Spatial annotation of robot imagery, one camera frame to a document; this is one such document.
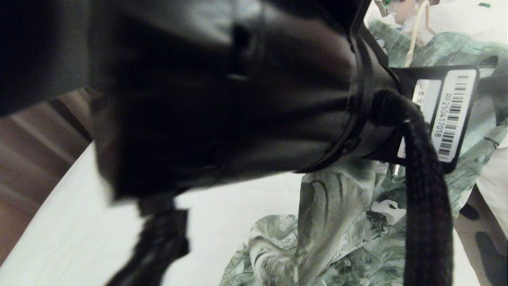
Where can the small green plant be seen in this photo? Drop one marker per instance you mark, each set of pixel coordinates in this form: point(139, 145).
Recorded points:
point(391, 2)

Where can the black slipper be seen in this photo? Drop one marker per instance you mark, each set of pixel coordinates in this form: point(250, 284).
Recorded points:
point(470, 211)
point(494, 258)

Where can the bed with white sheet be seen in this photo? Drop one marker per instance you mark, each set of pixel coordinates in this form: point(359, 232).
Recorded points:
point(79, 238)

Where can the green floral button shirt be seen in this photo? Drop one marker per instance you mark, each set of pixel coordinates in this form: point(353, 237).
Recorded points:
point(337, 206)

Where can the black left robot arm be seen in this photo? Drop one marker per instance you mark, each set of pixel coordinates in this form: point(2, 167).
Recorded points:
point(198, 99)

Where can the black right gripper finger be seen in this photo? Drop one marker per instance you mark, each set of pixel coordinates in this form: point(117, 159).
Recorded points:
point(502, 99)

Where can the small green object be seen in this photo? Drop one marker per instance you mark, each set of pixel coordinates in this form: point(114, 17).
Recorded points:
point(485, 4)

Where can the neighbouring bed white sheet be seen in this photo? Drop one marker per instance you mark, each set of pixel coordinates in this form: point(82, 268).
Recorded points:
point(494, 182)

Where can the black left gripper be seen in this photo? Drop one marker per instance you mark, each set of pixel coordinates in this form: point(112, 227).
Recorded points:
point(456, 119)

